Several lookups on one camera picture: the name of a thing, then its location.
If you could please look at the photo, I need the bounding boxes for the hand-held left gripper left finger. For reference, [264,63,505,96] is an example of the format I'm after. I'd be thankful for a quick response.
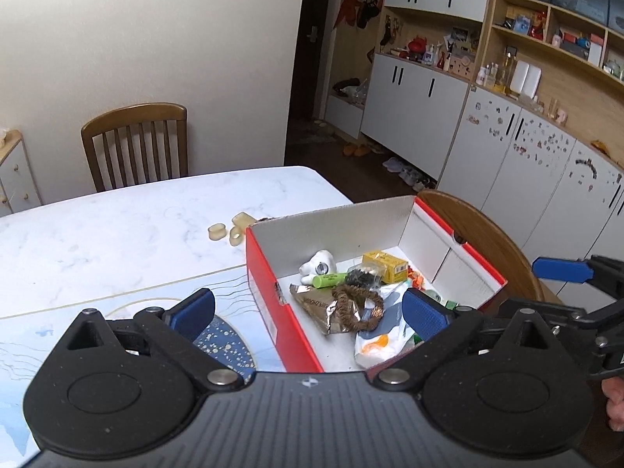
[66,287,245,395]

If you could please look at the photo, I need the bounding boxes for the light green tube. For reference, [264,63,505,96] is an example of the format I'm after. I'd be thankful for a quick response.
[313,272,349,289]

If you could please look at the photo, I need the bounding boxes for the yellow liquid glass bottle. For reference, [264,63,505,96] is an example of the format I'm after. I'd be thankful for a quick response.
[502,51,520,96]

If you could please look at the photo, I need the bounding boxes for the person's right hand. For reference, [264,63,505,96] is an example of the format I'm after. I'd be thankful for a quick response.
[603,375,624,433]

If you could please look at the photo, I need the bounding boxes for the yellow carton box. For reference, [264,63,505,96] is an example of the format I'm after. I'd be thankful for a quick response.
[362,250,409,284]

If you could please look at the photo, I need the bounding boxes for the white wall cabinet unit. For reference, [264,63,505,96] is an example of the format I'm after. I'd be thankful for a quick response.
[326,0,624,274]

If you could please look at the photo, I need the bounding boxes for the clear bag of dark bits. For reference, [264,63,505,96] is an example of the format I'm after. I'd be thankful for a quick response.
[345,261,383,288]

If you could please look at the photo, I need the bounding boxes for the brown slatted wooden chair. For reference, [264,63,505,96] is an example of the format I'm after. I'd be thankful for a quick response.
[80,102,189,193]

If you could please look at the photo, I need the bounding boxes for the white plastic bag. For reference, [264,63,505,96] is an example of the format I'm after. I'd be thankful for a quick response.
[353,280,425,369]

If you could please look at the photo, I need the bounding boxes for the light wooden round-back chair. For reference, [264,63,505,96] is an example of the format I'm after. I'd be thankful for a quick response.
[417,190,566,313]

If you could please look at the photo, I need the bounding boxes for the gold foil wrapper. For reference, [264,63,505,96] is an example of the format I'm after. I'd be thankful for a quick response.
[289,283,364,336]

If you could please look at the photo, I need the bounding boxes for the dark wooden door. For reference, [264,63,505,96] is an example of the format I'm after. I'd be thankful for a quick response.
[285,0,337,167]

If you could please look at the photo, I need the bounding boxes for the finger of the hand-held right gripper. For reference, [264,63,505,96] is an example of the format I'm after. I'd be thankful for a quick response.
[496,297,611,348]
[531,254,611,285]

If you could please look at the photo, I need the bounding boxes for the grey doormat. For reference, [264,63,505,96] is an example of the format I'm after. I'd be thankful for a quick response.
[297,119,337,145]

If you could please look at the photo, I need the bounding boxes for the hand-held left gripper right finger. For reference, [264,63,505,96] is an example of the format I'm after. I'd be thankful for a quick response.
[373,287,569,394]

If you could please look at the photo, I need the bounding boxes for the white wooden sideboard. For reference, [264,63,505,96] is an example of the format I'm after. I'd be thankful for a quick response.
[0,129,44,218]

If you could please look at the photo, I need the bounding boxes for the brown hair scrunchie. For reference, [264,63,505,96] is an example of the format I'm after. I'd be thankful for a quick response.
[331,285,386,333]

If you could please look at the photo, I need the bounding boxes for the red wall ornament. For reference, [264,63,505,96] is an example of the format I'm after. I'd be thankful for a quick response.
[333,0,383,30]

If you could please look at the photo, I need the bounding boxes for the red shoe box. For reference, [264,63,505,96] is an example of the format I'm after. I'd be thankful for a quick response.
[245,195,508,374]

